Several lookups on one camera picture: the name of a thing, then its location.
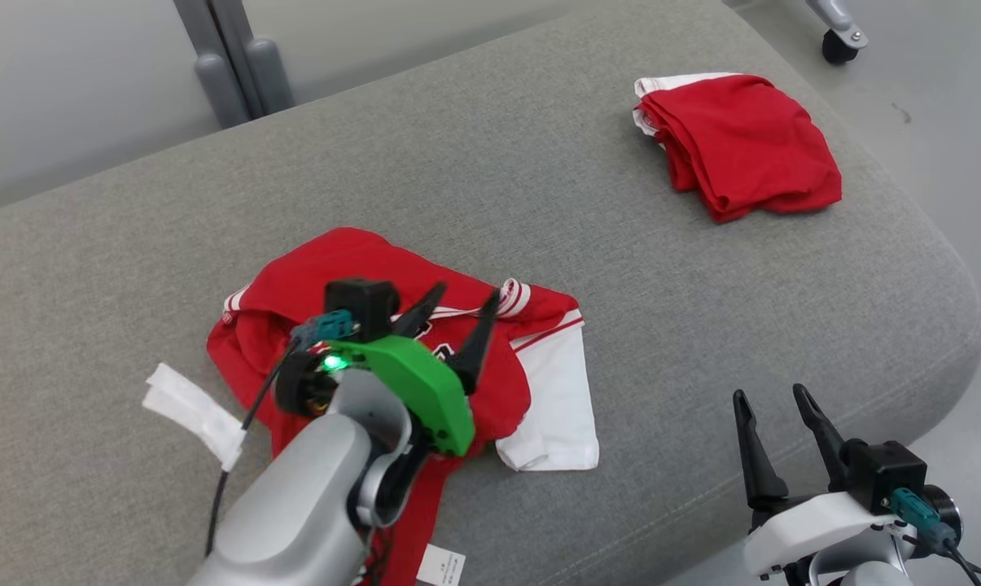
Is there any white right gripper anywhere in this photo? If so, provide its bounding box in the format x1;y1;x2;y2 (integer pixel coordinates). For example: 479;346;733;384
732;383;900;582

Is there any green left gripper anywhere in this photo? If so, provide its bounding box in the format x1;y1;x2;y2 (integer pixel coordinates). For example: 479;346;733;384
326;282;502;458

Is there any red jersey with white sleeves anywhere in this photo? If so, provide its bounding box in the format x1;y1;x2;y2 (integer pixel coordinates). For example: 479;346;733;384
633;72;843;225
142;226;601;586

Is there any grey fabric sofa cushion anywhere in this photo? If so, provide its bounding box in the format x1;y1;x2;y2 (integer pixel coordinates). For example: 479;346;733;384
0;0;981;586

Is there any black caster wheel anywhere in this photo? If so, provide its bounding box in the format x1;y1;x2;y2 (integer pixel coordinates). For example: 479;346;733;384
821;29;859;66

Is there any grey wheeled metal stand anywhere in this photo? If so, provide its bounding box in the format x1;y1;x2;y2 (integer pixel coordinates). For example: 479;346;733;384
806;0;870;51

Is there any teal left cable connector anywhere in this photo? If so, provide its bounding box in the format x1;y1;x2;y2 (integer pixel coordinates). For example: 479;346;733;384
289;308;354;344

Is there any teal cable connector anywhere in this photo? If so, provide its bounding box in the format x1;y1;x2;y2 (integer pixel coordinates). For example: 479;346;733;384
289;308;354;344
889;487;960;551

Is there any teal right cable connector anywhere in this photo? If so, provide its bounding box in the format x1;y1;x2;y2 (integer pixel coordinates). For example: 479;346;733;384
889;487;960;551

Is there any thin black left cable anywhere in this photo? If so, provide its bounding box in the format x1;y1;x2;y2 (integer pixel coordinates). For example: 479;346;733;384
204;335;305;558

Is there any thin black cable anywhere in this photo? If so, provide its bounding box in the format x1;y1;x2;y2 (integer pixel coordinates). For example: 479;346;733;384
897;533;981;586
204;335;305;558

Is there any thin black right cable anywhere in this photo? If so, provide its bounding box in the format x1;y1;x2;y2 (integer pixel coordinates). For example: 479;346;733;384
897;533;981;586

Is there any grey partition post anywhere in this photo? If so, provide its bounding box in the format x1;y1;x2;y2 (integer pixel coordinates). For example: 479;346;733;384
173;0;297;131

